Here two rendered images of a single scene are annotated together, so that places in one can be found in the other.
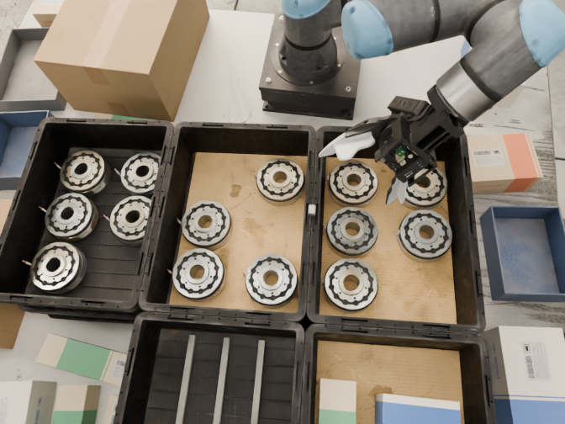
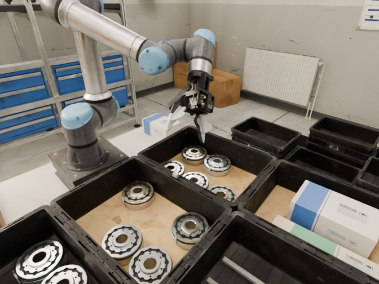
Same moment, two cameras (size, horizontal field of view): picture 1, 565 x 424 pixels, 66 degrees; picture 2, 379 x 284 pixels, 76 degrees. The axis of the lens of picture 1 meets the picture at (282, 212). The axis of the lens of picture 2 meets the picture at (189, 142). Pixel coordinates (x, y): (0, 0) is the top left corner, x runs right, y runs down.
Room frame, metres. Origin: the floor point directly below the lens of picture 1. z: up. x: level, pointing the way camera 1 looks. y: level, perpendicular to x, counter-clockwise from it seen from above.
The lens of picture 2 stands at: (0.02, 0.45, 1.40)
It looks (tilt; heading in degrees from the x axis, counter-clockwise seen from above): 31 degrees down; 297
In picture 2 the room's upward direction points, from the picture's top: straight up
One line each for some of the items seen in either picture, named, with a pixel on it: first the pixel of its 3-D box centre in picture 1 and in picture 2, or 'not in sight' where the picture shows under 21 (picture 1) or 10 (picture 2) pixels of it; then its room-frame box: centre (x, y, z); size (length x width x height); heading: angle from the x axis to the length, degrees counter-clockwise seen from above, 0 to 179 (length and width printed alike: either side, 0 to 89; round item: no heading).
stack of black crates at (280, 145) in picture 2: not in sight; (260, 156); (0.21, -1.14, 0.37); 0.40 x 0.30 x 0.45; 162
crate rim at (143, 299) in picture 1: (234, 213); (140, 208); (0.34, 0.09, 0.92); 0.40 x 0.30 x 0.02; 167
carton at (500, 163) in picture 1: (495, 164); not in sight; (0.44, -0.53, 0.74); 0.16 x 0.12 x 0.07; 84
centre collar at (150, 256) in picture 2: (197, 272); (150, 263); (0.25, 0.18, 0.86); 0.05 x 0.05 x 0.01
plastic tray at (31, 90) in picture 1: (37, 68); not in sight; (0.98, 0.65, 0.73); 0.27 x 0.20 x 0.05; 171
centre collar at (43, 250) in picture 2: (143, 171); (39, 257); (0.50, 0.29, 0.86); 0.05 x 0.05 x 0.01
